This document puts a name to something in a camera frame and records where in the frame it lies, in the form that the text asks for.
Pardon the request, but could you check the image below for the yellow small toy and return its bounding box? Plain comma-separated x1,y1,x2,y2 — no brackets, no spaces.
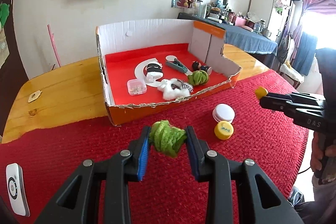
255,86,268,100

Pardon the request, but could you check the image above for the green yarn scrunchie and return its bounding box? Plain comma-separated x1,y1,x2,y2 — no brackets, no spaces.
187,70,210,86
149,120,187,158

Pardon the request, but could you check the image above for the yellow round cap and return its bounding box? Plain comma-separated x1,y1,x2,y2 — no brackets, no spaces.
214,121,234,140

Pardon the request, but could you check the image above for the white round tin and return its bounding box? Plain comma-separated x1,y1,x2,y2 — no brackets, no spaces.
213,103,235,123

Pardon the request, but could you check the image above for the white plush rabbit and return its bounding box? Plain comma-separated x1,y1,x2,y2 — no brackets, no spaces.
157,79,194,101

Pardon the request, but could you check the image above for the black-haired doll figurine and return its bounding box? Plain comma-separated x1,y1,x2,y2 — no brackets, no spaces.
192,61,212,75

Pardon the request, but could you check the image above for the teal clothes peg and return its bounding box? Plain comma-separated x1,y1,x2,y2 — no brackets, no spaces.
166,58,188,74

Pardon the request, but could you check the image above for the person's right hand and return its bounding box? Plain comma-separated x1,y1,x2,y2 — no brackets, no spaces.
310,131,336,172

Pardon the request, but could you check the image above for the red knitted table cloth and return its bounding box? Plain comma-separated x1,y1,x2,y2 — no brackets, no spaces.
0,69,310,224

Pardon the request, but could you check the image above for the orange cardboard box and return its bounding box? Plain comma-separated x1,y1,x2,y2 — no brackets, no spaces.
96,19,242,126

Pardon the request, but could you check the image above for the blue-covered side table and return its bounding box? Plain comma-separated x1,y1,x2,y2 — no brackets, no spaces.
177,12,278,69

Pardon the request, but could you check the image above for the white wardrobe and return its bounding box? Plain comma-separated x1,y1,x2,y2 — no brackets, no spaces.
248,0,292,43

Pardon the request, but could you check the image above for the white remote device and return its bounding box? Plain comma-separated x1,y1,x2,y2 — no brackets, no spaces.
6,163,30,217

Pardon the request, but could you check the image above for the dark brown door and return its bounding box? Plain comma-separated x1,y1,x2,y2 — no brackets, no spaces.
0,0,30,135

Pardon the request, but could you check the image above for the green plush on door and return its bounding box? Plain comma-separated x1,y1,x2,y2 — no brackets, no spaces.
0,3,10,28

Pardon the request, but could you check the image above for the pink broom handle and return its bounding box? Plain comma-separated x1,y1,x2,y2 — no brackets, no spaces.
47,24,62,67

